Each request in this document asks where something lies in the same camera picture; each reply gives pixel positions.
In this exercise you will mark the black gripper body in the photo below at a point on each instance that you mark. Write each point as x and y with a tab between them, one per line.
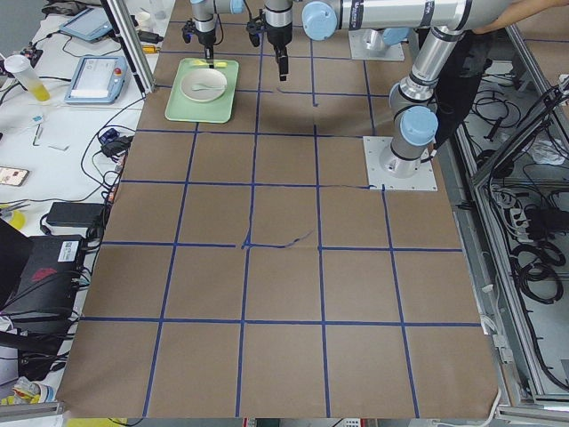
206	38
278	40

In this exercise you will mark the yellow plastic fork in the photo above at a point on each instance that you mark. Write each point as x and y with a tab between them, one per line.
203	63

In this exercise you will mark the light green spoon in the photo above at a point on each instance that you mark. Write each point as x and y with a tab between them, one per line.
201	87

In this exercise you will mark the light green tray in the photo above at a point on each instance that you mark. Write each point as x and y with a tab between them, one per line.
180	108

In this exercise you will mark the white paper cup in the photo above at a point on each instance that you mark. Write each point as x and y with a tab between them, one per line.
144	21

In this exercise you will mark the blue teach pendant near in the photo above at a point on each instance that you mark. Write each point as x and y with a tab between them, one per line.
98	80

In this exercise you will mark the blue teach pendant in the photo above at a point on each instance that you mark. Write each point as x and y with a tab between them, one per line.
98	80
90	25

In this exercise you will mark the blue teach pendant far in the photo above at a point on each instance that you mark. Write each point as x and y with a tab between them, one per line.
90	25

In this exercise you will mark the small black power brick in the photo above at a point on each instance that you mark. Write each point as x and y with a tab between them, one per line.
117	146

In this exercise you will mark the person in black clothes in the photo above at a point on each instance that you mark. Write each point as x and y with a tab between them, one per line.
461	76

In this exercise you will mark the yellow liquid squeeze bottle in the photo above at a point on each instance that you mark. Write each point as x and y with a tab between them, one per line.
20	67

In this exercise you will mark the black power adapter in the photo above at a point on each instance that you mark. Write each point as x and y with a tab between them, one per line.
71	214

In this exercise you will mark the black smartphone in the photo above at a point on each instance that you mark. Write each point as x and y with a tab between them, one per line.
13	177

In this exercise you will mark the black laptop computer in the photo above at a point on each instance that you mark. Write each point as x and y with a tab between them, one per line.
37	286

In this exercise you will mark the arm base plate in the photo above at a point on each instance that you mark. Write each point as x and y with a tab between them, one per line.
386	171
374	44

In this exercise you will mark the aluminium frame post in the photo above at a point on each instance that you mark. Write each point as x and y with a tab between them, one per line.
121	22

